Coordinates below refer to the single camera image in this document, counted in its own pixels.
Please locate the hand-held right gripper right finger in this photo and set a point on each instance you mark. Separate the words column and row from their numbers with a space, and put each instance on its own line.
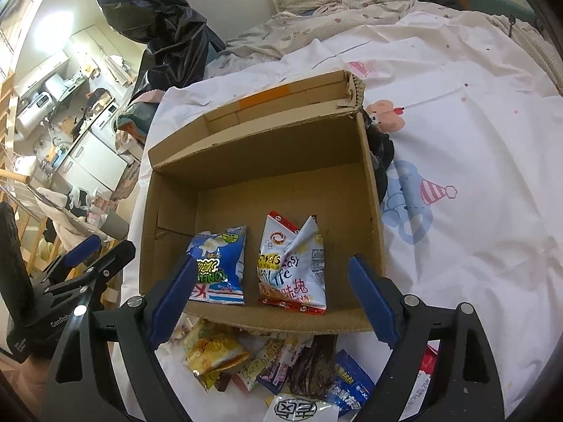
column 368, row 296

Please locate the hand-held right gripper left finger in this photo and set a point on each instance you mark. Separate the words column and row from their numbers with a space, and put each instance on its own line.
column 172, row 299

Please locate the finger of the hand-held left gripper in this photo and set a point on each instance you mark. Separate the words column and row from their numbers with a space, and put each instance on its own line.
column 83, row 248
column 107, row 266

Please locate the yellow snack packet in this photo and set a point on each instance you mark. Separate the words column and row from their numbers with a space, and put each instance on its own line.
column 211, row 351

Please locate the dark brown snack packet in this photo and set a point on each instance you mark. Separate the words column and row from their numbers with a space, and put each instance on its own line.
column 312, row 367

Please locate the brown cardboard box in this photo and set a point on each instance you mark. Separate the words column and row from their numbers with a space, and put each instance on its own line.
column 272, row 158

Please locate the white garment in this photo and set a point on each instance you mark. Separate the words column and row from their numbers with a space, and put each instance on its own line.
column 66, row 215

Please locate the grey cup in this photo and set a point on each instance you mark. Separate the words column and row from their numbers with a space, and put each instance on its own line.
column 115, row 225

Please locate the blue popcorn snack packet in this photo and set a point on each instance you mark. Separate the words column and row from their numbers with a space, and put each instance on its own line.
column 220, row 263

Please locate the blue white snack packet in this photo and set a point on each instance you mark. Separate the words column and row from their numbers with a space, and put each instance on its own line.
column 349, row 380

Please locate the white cabinet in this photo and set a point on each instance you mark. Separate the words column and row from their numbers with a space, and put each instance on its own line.
column 94, row 162

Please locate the pink white cartoon snack packet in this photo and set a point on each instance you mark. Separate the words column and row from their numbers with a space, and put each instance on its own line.
column 272, row 360

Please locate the white washing machine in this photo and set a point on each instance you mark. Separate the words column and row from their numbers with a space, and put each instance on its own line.
column 107, row 127

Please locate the white black print snack packet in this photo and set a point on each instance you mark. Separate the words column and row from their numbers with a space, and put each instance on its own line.
column 299, row 409

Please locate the colourful clothes pile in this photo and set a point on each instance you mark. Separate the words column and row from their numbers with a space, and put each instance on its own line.
column 136, row 118

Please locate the dark cloth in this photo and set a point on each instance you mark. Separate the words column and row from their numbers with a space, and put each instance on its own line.
column 381, row 154

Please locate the white kitchen appliance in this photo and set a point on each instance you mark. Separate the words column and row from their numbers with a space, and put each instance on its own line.
column 35, row 110

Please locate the white cartoon printed bedsheet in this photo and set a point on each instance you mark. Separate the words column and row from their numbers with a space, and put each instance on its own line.
column 462, row 140

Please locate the black plastic bag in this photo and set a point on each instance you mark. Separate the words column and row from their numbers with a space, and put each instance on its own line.
column 154, row 17

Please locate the striped printed quilt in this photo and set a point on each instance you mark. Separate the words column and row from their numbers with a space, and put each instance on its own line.
column 308, row 26

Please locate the beige knitted blanket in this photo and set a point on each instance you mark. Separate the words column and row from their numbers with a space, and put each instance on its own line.
column 536, row 48

